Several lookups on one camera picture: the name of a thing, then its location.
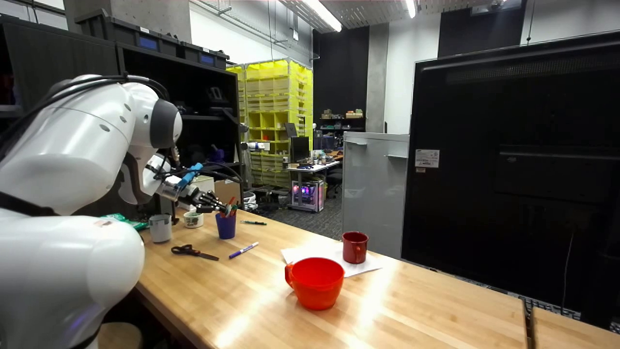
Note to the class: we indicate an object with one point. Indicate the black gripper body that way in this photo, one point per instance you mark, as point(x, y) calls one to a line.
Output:
point(203, 203)

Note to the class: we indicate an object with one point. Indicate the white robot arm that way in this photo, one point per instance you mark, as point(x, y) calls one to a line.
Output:
point(62, 271)

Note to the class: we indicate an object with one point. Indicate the blue pen holder cup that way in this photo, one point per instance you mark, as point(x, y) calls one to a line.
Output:
point(225, 226)

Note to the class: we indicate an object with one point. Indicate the pen behind holder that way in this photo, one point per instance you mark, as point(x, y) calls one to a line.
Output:
point(261, 224)

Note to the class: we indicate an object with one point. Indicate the large red cup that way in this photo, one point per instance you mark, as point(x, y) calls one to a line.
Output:
point(316, 282)

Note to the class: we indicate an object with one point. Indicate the cardboard box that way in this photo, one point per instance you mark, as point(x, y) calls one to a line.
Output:
point(227, 193)

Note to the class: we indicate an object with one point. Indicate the white bowl with green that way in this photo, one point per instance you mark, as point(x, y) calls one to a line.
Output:
point(194, 220)

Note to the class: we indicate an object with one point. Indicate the purple white marker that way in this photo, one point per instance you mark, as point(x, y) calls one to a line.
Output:
point(242, 251)

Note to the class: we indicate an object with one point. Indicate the yellow storage bin rack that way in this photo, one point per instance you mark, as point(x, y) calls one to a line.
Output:
point(275, 104)

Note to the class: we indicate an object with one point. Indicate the white paper sheet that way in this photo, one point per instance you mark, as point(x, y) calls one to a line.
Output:
point(331, 253)

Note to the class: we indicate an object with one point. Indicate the small dark red mug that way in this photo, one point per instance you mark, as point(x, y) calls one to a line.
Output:
point(354, 248)

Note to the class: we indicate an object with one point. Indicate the grey metal cabinet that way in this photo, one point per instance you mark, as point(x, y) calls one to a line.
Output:
point(374, 178)

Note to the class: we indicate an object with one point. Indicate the black shelving unit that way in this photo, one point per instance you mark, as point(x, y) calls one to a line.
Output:
point(180, 110)

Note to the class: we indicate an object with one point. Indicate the large black monitor panel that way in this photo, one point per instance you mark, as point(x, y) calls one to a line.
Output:
point(513, 172)

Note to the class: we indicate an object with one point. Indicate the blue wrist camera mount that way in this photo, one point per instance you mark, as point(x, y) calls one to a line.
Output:
point(188, 176)

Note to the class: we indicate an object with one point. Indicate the black handled scissors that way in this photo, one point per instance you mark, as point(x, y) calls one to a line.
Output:
point(190, 251)

